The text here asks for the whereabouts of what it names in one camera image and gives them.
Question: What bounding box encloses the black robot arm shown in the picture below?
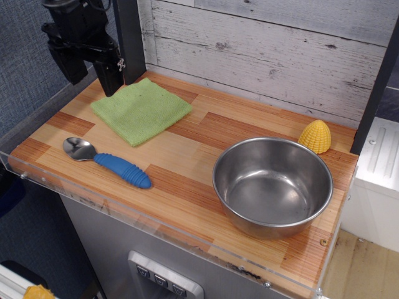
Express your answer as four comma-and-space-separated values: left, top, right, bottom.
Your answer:
41, 1, 125, 97

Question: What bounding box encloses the yellow toy corn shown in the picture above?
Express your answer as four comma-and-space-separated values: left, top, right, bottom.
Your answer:
298, 120, 332, 154

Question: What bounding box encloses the clear acrylic guard rail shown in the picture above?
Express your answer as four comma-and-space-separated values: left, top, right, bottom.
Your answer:
1, 42, 357, 291

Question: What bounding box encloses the yellow object bottom left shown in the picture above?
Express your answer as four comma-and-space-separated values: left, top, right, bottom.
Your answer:
23, 285, 55, 299

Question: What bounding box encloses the green cloth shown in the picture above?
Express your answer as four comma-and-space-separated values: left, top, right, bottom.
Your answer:
90, 78, 192, 147

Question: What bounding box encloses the stainless steel bowl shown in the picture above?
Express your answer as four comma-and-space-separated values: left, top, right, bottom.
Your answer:
212, 137, 334, 239

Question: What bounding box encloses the blue handled metal spoon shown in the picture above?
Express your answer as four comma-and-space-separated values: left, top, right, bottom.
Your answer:
62, 137, 152, 189

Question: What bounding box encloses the silver toy kitchen cabinet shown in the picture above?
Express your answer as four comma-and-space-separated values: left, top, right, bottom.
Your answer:
61, 196, 315, 298

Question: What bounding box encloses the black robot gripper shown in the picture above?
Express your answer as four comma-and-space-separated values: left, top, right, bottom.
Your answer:
42, 2, 125, 97

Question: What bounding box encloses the silver button control panel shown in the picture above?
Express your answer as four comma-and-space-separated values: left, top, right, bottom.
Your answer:
128, 250, 204, 298

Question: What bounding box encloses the white aluminium rail block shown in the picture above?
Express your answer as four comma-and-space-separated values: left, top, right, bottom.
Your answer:
340, 117, 398, 252

